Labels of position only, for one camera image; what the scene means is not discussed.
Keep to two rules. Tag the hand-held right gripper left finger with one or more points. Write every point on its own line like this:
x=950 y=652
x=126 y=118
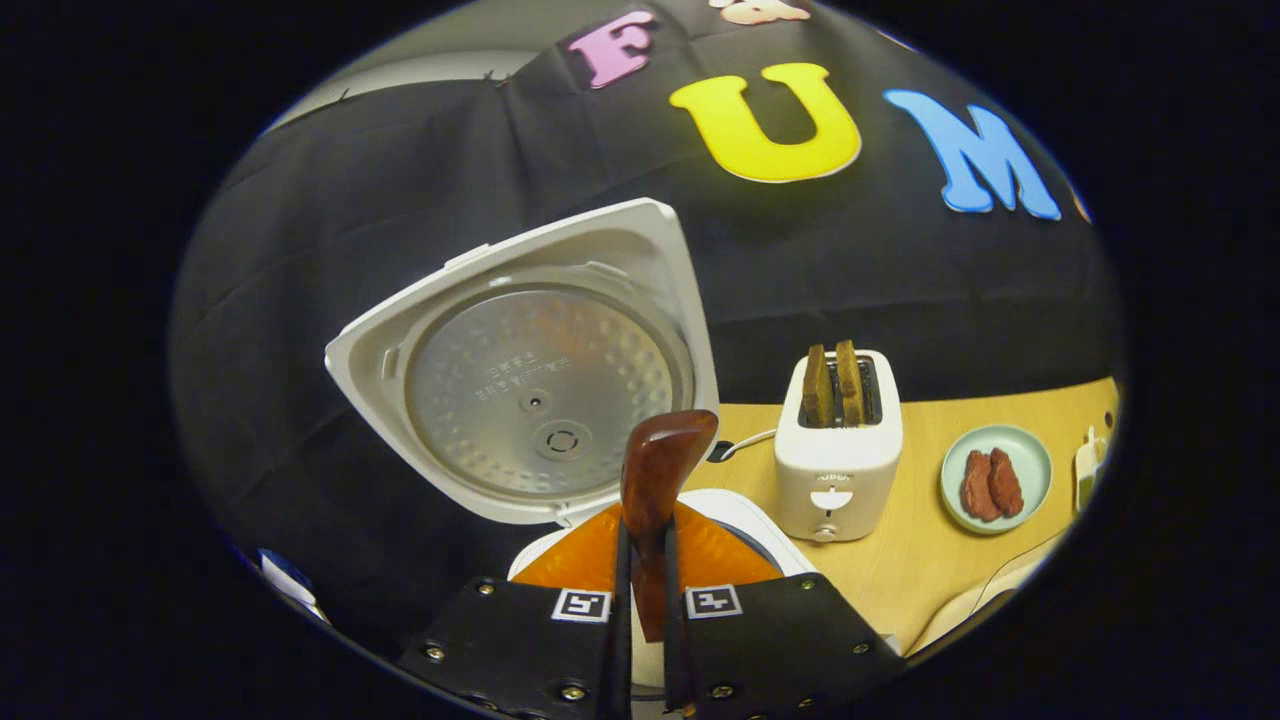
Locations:
x=622 y=650

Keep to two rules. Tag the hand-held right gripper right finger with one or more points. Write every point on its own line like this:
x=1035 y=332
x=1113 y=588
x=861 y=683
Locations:
x=674 y=670

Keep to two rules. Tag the brown wooden spoon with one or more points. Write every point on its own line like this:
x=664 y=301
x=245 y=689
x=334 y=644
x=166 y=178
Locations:
x=660 y=470

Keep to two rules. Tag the white rice cooker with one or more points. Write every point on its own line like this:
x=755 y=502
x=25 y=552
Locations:
x=540 y=390

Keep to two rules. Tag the white toaster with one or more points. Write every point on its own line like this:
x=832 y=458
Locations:
x=840 y=470

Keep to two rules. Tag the cream cutting board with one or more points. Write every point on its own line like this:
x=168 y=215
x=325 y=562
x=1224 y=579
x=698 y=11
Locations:
x=960 y=615

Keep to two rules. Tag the brown toast slice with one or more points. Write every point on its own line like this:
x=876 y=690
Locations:
x=850 y=385
x=818 y=390

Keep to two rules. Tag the white and blue object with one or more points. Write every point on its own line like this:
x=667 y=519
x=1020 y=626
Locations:
x=285 y=580

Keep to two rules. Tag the reddish brown meat piece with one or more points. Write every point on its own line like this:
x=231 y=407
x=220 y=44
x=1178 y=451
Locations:
x=977 y=490
x=1008 y=482

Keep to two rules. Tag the clear plastic mat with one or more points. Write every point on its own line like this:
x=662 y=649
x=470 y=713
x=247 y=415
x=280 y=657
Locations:
x=1020 y=560

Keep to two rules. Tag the pale green plate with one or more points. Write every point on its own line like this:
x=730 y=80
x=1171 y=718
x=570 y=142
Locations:
x=990 y=435

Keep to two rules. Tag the black backdrop cloth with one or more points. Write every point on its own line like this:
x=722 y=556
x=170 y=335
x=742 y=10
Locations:
x=850 y=280

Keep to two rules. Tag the white divided dish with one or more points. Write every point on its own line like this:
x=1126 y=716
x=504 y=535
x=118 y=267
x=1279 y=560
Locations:
x=1088 y=470

